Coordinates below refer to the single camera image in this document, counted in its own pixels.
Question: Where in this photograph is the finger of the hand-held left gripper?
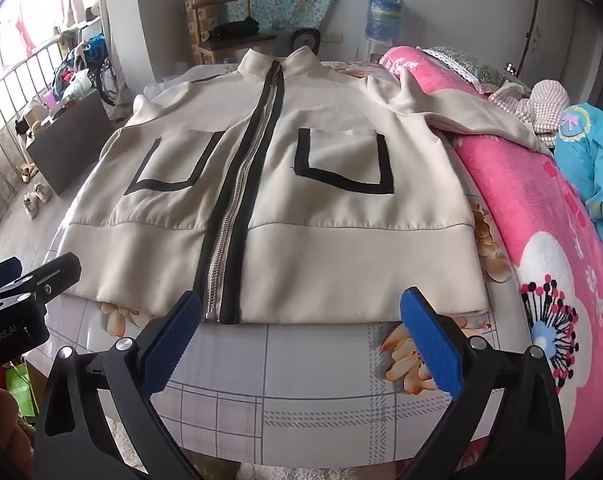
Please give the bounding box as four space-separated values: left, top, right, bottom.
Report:
6 252 82 307
0 256 23 295

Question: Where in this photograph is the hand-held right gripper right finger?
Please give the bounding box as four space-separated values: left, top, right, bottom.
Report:
396 287 567 480

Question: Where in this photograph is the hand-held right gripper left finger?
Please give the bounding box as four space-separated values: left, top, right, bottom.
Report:
34 292 202 480

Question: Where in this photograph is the beige zip jacket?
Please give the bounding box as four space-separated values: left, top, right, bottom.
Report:
64 46 552 325

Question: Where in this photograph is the green paper bag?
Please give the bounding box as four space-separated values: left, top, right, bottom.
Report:
4 362 40 418

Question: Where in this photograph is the pair of beige shoes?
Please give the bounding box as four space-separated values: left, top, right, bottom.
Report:
22 182 52 220

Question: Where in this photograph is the metal balcony railing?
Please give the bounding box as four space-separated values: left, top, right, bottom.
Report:
0 40 67 251

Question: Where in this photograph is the floral checked bed sheet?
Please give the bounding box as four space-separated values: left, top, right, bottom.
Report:
22 57 515 458

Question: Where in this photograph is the pink floral blanket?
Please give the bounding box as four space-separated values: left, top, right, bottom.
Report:
379 46 603 480

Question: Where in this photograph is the pink plastic container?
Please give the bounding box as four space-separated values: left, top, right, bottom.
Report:
39 87 65 111

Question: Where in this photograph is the bicycle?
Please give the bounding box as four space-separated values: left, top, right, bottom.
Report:
92 52 128 107

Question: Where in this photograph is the blue bag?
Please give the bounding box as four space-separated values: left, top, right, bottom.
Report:
79 32 107 66

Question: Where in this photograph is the blue printed blanket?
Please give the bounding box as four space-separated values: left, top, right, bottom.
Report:
554 102 603 246

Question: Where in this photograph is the red hanging cloth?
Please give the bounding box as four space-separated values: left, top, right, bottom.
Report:
12 7 37 58

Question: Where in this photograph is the pink white knit garment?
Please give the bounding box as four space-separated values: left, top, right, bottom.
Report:
489 79 569 136

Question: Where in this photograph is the wooden chair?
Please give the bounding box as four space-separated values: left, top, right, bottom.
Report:
184 0 278 66

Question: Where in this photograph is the beige hanging garment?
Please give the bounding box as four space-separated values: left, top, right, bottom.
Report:
49 0 86 31

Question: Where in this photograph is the grey lace-trimmed pillow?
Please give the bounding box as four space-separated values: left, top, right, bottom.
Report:
419 46 519 95

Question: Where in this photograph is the white water dispenser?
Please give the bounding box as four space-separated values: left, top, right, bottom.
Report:
356 37 397 63

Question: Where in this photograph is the black folded clothing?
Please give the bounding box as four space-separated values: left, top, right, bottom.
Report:
212 17 261 40

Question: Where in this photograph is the black round fan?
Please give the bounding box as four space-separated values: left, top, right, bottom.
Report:
289 27 323 57

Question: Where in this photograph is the blue water bottle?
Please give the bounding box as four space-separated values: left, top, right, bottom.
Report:
364 0 405 41

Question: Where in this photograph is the black stand pole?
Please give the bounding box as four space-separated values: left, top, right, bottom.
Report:
505 0 545 81

